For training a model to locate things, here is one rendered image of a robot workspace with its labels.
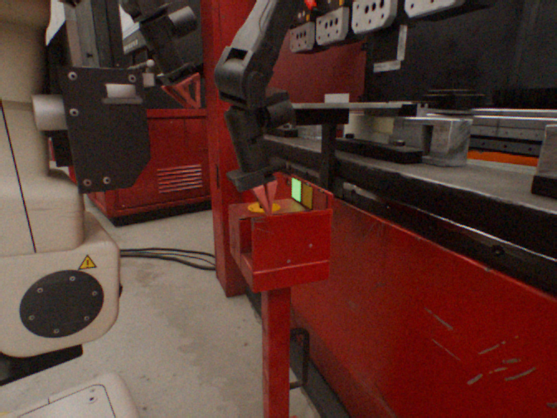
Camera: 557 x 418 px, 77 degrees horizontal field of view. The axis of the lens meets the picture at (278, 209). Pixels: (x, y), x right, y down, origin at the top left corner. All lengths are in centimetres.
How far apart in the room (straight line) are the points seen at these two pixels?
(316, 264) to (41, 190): 46
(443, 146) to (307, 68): 114
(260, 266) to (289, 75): 127
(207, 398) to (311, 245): 89
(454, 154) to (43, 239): 74
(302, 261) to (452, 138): 39
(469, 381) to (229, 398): 91
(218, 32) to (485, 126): 113
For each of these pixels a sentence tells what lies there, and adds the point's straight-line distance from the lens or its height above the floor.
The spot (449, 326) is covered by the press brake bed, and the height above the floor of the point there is 64.
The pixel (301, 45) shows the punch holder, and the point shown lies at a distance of 132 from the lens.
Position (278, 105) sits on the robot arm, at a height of 100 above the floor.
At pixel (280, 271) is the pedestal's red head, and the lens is 67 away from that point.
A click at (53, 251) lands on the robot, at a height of 81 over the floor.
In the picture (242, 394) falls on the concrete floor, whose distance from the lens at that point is 142.
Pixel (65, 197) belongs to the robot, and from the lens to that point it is 55.
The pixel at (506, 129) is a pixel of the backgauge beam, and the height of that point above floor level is 94.
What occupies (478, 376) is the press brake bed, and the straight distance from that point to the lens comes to 69.
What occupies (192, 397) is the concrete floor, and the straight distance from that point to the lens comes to 144.
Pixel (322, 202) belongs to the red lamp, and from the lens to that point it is 69.
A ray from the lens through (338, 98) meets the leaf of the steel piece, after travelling 89.
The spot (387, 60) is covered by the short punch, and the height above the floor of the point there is 110.
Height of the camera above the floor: 100
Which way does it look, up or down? 17 degrees down
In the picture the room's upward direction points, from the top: straight up
